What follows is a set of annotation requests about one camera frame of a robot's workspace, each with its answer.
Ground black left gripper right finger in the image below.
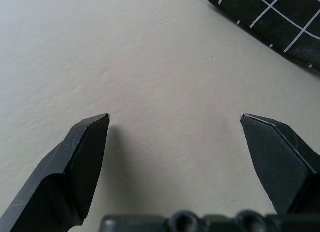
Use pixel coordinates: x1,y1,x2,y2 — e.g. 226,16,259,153
239,113,320,215

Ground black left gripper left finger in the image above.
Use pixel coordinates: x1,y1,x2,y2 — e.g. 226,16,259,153
0,113,111,232

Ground black white-grid cloth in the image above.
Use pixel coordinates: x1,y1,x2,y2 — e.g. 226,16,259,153
200,0,320,75

